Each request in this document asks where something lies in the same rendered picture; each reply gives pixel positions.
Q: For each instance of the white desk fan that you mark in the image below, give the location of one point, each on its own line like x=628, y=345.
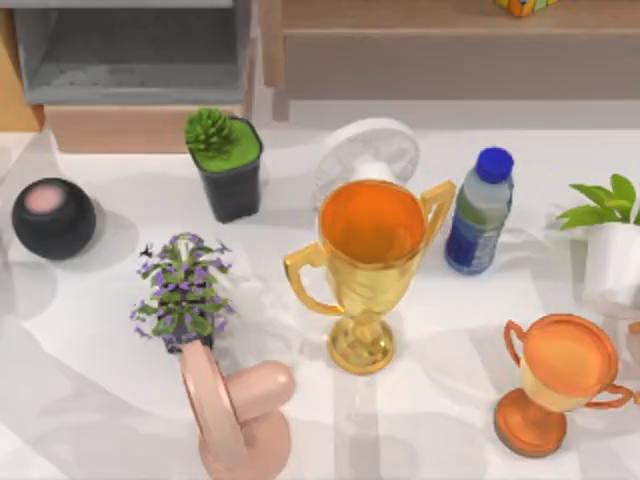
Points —
x=370, y=150

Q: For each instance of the green plant in white pot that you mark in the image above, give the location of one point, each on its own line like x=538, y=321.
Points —
x=612, y=250

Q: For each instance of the blue capped water bottle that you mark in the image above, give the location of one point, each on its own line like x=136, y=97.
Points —
x=481, y=215

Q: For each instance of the orange and green box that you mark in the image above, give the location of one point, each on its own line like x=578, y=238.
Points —
x=526, y=6

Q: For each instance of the black round speaker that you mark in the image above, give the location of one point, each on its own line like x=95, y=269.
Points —
x=54, y=218

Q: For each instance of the pale wooden drawer front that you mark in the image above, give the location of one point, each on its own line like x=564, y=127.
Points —
x=120, y=129

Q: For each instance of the green plant in black pot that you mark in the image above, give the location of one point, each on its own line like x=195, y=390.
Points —
x=227, y=167

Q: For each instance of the wooden cupboard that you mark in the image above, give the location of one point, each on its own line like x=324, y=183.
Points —
x=15, y=85

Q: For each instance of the purple flower plant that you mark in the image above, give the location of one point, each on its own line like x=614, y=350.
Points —
x=184, y=292

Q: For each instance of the small orange trophy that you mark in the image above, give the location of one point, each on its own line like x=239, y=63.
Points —
x=555, y=380

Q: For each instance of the pink desk fan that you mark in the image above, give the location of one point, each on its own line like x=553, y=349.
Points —
x=240, y=415

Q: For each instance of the large gold trophy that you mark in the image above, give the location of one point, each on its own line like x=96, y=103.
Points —
x=365, y=265

